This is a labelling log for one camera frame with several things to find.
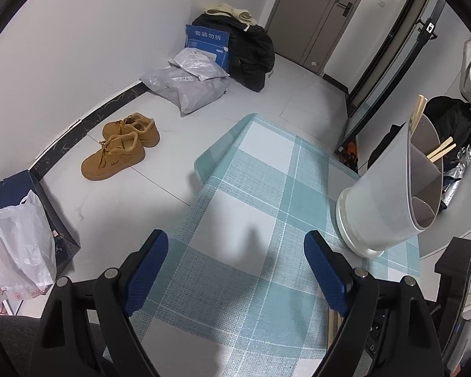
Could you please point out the beige cloth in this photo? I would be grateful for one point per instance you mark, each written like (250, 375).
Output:
(227, 10)

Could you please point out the person's grey trousers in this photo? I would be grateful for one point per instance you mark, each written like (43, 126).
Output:
(19, 345)

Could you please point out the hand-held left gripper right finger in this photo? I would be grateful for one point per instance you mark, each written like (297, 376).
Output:
(327, 279)

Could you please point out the orange and black object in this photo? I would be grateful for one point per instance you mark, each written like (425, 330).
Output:
(348, 152)

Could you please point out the blue cardboard box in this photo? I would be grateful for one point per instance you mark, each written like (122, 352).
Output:
(206, 37)

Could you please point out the dark blue box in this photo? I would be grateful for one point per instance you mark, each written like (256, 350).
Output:
(11, 188)

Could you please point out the small grey parcel bag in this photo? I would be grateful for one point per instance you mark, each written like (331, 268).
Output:
(198, 63)

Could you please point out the black bag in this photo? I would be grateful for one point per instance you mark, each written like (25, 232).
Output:
(251, 55)

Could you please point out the silver folding umbrella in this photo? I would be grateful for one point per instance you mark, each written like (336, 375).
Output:
(461, 161)

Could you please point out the black framed glass door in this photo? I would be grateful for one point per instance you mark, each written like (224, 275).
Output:
(392, 59)

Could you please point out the white utensil holder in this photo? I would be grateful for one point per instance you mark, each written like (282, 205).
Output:
(376, 204)

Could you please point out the white plastic bag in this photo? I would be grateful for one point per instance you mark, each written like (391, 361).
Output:
(17, 243)

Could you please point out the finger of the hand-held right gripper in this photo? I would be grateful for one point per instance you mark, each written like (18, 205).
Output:
(457, 267)

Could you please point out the grey door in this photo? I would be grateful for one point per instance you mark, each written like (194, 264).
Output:
(310, 15)

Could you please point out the teal plaid tablecloth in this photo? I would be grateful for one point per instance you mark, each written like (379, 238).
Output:
(259, 172)

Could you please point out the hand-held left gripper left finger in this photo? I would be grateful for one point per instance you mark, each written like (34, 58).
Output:
(147, 271)

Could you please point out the brown suede shoe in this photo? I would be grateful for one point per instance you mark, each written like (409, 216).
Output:
(114, 157)
(135, 127)

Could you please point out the large grey parcel bag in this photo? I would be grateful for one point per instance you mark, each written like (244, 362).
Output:
(188, 94)

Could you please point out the light wooden chopstick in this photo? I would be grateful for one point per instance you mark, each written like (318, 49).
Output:
(423, 108)
(445, 152)
(441, 147)
(419, 106)

